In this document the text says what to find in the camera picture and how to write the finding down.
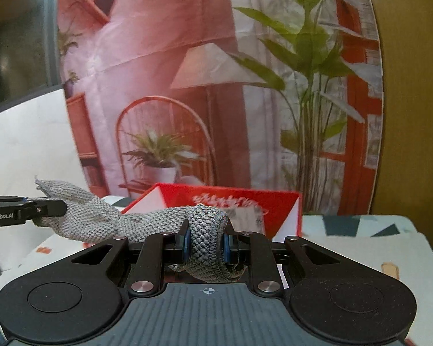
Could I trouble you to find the grey knitted cloth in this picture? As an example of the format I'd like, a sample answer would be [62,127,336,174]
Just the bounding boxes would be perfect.
[34,180,245,283]

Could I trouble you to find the printed room backdrop cloth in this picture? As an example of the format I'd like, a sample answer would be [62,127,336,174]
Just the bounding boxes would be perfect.
[57,0,383,215]

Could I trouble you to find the red strawberry cardboard box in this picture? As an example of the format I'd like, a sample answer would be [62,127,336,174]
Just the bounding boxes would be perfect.
[123,184,302,242]

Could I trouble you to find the patterned tablecloth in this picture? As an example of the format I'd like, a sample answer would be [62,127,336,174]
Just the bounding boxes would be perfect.
[0,216,433,345]

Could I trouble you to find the dark window frame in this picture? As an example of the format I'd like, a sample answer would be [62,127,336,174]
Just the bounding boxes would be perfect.
[0,0,62,112]

